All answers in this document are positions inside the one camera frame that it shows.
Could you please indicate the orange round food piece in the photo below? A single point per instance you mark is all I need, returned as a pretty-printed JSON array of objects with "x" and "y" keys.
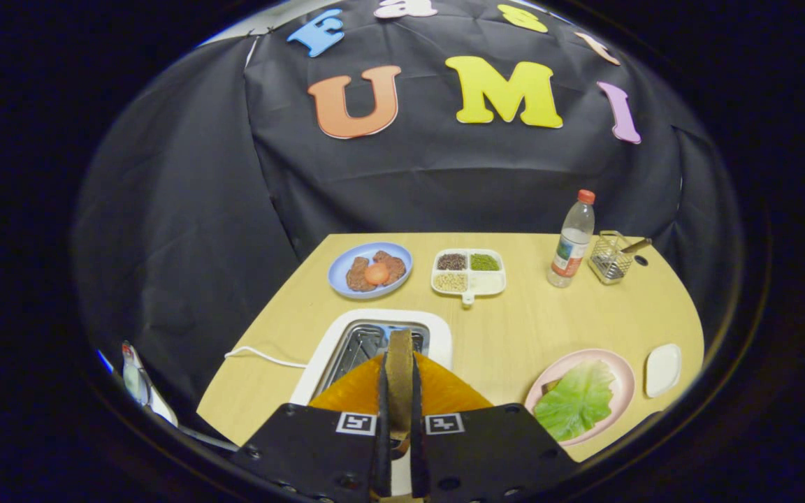
[{"x": 376, "y": 274}]

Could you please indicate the brown toast slice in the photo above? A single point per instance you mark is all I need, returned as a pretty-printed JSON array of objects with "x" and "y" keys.
[{"x": 400, "y": 377}]

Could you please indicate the brown meat slice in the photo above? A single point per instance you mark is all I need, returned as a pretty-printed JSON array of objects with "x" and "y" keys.
[
  {"x": 395, "y": 264},
  {"x": 357, "y": 279}
]

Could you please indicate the black backdrop cloth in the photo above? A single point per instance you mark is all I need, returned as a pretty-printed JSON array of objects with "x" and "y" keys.
[{"x": 235, "y": 209}]

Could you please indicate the pile of dark beans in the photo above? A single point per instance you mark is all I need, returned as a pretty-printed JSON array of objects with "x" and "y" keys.
[{"x": 451, "y": 261}]

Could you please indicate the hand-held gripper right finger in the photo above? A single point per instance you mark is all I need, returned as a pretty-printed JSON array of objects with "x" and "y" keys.
[{"x": 493, "y": 454}]

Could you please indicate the clear plastic water bottle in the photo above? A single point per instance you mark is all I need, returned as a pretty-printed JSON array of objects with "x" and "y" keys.
[{"x": 571, "y": 244}]

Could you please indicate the blue plate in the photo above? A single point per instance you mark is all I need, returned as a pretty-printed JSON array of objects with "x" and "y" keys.
[{"x": 338, "y": 276}]

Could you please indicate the white toaster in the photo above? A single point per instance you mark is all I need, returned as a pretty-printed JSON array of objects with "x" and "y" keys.
[{"x": 437, "y": 335}]

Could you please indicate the green lettuce leaf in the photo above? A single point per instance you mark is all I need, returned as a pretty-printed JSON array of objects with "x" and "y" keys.
[{"x": 574, "y": 402}]

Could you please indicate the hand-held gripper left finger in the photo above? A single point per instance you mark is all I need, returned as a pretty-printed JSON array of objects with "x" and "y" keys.
[{"x": 305, "y": 454}]

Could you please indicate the pile of pale beans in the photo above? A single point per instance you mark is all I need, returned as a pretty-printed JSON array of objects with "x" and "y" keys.
[{"x": 451, "y": 281}]

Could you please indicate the pink plate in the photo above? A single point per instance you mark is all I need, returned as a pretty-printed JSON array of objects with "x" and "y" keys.
[{"x": 622, "y": 391}]

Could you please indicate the small white plate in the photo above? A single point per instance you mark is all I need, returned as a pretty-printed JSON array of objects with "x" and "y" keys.
[{"x": 663, "y": 370}]

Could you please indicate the pile of green beans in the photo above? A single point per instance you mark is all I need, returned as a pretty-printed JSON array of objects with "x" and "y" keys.
[{"x": 485, "y": 262}]

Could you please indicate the white and blue object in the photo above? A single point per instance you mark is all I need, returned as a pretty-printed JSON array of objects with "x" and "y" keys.
[{"x": 135, "y": 381}]

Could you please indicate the white divided tray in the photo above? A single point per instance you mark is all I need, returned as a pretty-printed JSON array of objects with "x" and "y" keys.
[{"x": 490, "y": 283}]

